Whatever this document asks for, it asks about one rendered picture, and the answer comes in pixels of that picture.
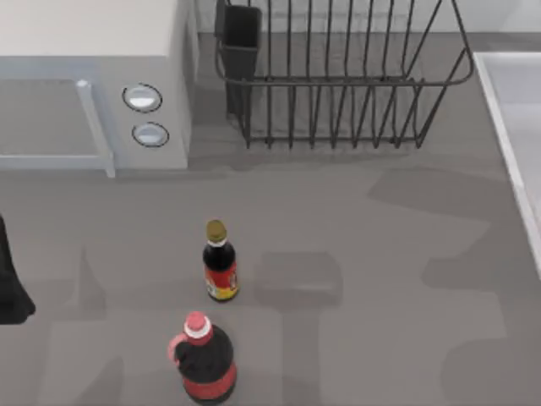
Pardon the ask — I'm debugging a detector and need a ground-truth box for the dark bottle with yellow cap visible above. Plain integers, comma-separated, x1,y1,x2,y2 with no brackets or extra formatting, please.
201,218,240,304

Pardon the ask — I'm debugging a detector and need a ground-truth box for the small microwave knob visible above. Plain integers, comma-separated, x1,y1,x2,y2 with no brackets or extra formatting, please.
131,121,171,149

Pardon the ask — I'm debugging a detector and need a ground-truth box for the black cutlery holder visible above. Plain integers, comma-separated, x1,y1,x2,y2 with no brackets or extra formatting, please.
214,3,263,120

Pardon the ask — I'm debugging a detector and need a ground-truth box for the large microwave knob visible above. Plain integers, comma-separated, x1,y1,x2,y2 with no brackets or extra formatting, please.
121,82,164,114

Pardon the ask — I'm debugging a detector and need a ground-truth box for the dark jug with red cap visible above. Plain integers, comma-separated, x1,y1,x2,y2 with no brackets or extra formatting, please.
167,310,238,405

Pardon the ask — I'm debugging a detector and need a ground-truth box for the pale microwave oven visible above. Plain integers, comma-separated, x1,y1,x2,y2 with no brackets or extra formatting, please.
0,0,199,178

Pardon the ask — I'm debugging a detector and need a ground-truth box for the microwave oven door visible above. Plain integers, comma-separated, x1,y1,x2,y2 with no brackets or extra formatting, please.
0,78,117,178

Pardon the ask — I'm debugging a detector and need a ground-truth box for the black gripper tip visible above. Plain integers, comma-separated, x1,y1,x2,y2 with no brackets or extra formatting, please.
0,215,36,326

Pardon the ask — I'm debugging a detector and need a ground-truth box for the dark wire dish rack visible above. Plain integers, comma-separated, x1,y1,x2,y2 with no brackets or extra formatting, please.
213,0,474,151

